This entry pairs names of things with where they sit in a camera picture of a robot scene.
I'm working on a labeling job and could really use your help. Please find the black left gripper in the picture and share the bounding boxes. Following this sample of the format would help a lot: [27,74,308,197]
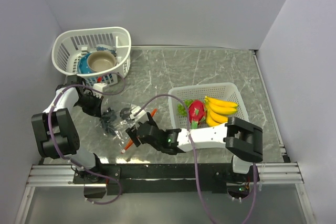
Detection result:
[75,92,103,118]

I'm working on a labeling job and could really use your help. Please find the dark round fake fruit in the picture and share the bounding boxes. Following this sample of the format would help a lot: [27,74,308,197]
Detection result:
[119,108,132,121]

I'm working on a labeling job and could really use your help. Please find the dark fake grapes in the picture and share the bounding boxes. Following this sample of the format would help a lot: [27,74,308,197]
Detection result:
[100,108,117,136]

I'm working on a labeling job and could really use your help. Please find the clear zip top bag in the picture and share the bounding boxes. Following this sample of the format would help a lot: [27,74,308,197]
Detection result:
[99,104,137,154]

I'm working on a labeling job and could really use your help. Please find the green fake grapes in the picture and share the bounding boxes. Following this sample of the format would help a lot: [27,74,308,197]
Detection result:
[177,99,194,116]

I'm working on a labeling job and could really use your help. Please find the red fake apple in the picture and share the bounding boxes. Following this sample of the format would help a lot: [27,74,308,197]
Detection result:
[188,100,206,129]

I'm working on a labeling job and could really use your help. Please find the yellow fake banana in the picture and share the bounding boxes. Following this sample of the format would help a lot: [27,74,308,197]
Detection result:
[205,96,239,127]

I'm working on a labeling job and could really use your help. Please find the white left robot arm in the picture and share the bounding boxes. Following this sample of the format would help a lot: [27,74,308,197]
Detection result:
[31,75,104,183]

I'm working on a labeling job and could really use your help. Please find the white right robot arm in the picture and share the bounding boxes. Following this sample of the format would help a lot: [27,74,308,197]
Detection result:
[126,113,263,181]

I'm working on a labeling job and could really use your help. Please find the blue plate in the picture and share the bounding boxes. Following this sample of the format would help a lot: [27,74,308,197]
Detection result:
[77,53,92,74]

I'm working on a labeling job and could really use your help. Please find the beige bowl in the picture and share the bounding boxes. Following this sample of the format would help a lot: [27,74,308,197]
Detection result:
[88,51,117,72]

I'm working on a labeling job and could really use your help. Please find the white slotted dish basket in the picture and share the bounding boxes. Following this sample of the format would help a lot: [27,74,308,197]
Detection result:
[51,27,132,86]

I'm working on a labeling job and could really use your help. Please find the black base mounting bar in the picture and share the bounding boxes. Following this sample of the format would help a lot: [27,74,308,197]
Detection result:
[73,163,253,198]

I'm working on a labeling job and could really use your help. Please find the blue patterned white dish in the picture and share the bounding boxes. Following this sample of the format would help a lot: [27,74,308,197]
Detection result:
[96,44,116,55]

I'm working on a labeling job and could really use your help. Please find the white perforated tray basket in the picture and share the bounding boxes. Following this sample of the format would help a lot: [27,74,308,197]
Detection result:
[168,82,249,129]

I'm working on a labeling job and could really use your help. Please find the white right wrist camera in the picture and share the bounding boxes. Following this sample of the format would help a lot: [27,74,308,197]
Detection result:
[130,106,149,129]

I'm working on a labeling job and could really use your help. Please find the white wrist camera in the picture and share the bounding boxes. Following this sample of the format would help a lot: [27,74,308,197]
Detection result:
[130,106,149,129]
[92,77,107,98]

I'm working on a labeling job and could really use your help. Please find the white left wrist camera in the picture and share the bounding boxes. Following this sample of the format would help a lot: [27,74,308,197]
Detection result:
[92,77,107,98]

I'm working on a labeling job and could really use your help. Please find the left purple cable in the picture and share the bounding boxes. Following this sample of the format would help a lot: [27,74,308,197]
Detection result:
[47,72,126,206]

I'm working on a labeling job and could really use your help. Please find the purple cable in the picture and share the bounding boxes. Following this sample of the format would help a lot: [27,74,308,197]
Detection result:
[133,94,258,224]
[47,72,126,206]

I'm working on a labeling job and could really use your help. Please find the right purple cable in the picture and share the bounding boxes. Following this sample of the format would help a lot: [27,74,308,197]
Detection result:
[133,94,258,224]

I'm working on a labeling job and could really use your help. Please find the aluminium frame rail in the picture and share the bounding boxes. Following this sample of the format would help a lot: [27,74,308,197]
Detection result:
[26,163,304,187]

